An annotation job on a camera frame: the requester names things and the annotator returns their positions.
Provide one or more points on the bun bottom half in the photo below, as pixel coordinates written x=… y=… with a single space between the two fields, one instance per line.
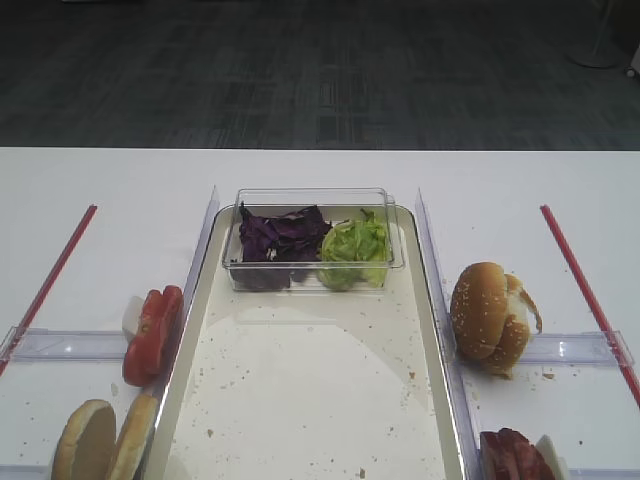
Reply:
x=132 y=439

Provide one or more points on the bun half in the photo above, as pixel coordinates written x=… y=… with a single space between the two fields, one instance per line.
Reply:
x=132 y=439
x=86 y=445

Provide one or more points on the green lettuce pile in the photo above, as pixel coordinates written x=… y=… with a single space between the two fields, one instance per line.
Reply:
x=364 y=239

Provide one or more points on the red tomato slices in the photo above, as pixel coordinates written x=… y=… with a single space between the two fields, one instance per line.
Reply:
x=145 y=356

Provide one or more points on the dark red meat slices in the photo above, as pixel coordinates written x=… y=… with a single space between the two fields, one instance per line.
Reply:
x=508 y=455

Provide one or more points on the clear plastic container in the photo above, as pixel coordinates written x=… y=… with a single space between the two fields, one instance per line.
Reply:
x=337 y=205

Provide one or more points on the purple cabbage pile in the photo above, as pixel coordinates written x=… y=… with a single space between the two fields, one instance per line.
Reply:
x=292 y=237

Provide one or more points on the white serving tray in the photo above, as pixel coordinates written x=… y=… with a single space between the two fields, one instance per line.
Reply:
x=307 y=384

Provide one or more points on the sesame bun top outer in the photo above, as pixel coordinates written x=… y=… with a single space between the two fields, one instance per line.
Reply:
x=478 y=309

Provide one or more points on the white wedge left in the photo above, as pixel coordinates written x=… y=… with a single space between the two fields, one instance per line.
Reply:
x=131 y=317

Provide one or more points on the white wedge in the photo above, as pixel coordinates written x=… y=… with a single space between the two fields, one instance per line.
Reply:
x=131 y=317
x=555 y=462

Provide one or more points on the torn sesame bun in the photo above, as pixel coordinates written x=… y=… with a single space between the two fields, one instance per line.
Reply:
x=516 y=332

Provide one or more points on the right clear long divider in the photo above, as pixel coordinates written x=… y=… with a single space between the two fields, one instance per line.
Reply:
x=468 y=459

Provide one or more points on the clear long divider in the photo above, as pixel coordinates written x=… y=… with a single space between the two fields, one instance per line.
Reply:
x=192 y=270
x=468 y=459

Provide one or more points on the left clear long divider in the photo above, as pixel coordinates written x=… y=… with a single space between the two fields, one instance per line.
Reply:
x=192 y=270

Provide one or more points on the right clear cross divider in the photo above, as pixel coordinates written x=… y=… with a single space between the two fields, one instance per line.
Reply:
x=598 y=349

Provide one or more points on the clear cross divider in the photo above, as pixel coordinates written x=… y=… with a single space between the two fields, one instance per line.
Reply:
x=598 y=349
x=42 y=345

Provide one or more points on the left bun half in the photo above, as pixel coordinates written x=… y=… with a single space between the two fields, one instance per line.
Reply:
x=86 y=445

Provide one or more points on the left clear cross divider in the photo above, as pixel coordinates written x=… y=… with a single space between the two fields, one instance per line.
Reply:
x=42 y=345

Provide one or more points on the white wedge right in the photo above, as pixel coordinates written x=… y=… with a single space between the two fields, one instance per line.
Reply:
x=555 y=462

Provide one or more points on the right red tape strip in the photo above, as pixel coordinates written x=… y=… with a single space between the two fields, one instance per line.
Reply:
x=585 y=290

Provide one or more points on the red tape strip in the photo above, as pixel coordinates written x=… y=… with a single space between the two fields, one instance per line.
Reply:
x=585 y=290
x=50 y=280

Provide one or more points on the left red tape strip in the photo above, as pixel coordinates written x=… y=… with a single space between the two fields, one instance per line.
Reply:
x=50 y=280

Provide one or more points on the caster wheel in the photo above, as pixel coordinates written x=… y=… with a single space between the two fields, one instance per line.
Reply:
x=631 y=71

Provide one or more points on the lower left clear divider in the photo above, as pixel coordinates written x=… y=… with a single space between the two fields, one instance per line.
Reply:
x=24 y=472

